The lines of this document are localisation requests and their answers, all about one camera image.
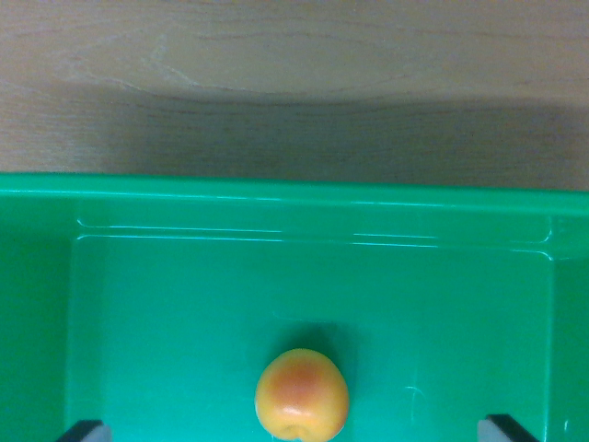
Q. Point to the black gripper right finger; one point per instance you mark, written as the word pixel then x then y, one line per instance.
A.
pixel 499 429

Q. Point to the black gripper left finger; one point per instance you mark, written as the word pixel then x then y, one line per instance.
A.
pixel 87 432

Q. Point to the orange peach fruit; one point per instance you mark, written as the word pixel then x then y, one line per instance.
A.
pixel 301 398

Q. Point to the green plastic bin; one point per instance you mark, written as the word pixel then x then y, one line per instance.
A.
pixel 184 299

